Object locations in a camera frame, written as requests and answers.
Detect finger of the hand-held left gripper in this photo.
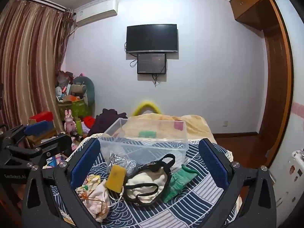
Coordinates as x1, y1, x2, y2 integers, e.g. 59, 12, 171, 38
0, 120, 50, 148
5, 134, 73, 169

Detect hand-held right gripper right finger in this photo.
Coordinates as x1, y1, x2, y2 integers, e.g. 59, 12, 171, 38
199, 138, 278, 228

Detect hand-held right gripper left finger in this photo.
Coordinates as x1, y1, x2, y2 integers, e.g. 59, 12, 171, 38
22, 138, 103, 228

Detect floral fabric pouch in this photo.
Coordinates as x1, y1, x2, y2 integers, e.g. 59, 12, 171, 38
76, 173, 102, 196

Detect yellow sponge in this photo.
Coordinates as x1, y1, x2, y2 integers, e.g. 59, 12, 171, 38
105, 165, 126, 192

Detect green knitted cloth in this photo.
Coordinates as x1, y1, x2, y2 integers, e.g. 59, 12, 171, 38
162, 164, 198, 204

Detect white drawstring pouch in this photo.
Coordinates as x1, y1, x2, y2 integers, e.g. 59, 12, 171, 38
81, 179, 124, 223

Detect cream cloth with black trim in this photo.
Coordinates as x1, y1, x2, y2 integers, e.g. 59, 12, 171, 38
123, 153, 176, 207

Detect clear plastic storage box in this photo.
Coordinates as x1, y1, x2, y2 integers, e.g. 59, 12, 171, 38
98, 117, 189, 166

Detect red box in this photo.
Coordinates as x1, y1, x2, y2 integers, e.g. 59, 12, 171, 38
28, 111, 53, 124

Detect white lace cloth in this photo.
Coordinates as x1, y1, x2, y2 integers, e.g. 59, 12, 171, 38
67, 133, 105, 158

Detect pink bunny toy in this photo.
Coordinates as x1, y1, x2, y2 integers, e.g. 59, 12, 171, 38
64, 109, 77, 134

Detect crinkled silver foil bag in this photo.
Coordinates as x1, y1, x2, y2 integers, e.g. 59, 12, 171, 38
105, 151, 137, 179

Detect red cloth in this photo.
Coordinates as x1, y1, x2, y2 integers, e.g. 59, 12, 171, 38
83, 116, 97, 129

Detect green storage box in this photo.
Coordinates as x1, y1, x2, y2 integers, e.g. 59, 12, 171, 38
57, 98, 92, 122

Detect yellow blanket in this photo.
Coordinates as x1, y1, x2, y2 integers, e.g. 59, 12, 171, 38
104, 113, 217, 146

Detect blue wave-patterned cloth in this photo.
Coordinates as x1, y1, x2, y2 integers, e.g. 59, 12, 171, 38
51, 138, 241, 228

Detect dark purple garment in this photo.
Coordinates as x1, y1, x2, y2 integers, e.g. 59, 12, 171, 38
87, 108, 129, 139

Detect grey plush toy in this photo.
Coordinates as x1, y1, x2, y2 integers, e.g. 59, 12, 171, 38
72, 76, 96, 108

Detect red striped curtain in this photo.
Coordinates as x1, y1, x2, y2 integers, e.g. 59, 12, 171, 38
0, 0, 77, 135

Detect yellow foam arch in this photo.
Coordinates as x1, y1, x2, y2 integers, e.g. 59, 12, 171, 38
131, 101, 163, 117

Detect wooden wardrobe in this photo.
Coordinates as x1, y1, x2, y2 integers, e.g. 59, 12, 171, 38
229, 0, 294, 169

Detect white door with stickers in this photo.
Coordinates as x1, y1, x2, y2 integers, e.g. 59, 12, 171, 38
268, 0, 304, 228

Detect white air conditioner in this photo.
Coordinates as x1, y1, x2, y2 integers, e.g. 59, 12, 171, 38
73, 1, 119, 27

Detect small black wall monitor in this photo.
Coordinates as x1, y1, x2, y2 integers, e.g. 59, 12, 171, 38
137, 53, 167, 75

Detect black wall television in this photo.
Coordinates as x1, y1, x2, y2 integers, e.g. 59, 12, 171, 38
126, 24, 179, 54

